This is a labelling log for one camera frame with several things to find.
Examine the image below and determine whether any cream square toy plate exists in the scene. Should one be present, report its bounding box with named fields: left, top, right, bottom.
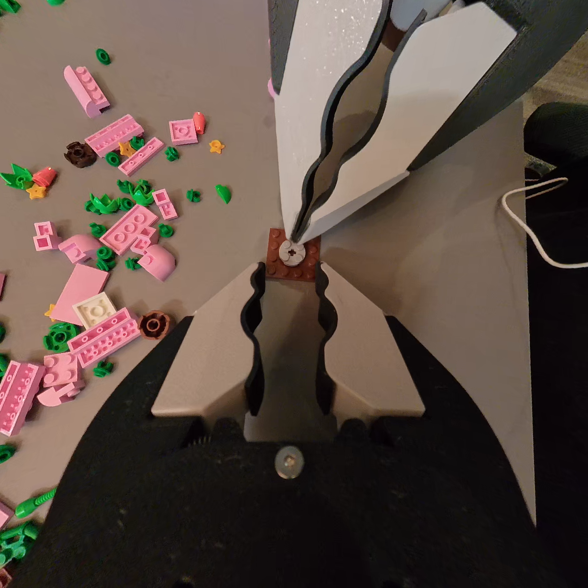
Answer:
left=73, top=292, right=118, bottom=328

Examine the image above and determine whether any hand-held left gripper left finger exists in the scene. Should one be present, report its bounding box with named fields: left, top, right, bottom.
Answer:
left=152, top=263, right=267, bottom=418

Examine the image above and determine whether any green toy stem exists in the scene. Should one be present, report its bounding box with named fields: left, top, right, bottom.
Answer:
left=15, top=487, right=58, bottom=519

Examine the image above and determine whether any pile of green toy pieces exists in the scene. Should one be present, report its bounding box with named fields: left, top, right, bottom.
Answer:
left=0, top=0, right=232, bottom=566

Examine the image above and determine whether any reddish brown round toy brick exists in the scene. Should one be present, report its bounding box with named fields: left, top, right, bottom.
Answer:
left=138, top=311, right=172, bottom=341

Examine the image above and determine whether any pile of pink toy bricks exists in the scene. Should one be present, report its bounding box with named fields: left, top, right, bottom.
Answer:
left=0, top=66, right=199, bottom=529

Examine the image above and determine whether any dark brown round toy plate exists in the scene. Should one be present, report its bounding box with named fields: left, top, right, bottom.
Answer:
left=63, top=141, right=98, bottom=168

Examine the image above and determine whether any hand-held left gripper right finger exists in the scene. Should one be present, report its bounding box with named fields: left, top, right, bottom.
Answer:
left=316, top=263, right=425, bottom=418

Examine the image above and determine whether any grey round toy plate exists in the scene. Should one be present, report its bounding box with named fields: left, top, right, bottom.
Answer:
left=279, top=239, right=307, bottom=268

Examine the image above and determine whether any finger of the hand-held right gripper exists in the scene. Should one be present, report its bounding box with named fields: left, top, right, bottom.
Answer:
left=275, top=0, right=391, bottom=239
left=299, top=2, right=517, bottom=242

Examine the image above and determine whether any white cable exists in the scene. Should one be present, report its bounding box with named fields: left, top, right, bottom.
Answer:
left=503, top=177, right=588, bottom=268

